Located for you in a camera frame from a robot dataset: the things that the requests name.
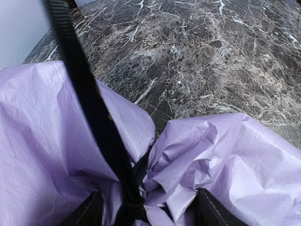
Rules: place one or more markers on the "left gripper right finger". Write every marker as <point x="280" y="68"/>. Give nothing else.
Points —
<point x="209" y="211"/>

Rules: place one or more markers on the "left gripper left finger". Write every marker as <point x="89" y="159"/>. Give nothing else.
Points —
<point x="89" y="213"/>

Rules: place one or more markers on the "black printed ribbon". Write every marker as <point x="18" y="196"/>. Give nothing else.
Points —
<point x="97" y="115"/>

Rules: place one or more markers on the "pink wrapping paper sheet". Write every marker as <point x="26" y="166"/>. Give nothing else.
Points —
<point x="50" y="163"/>

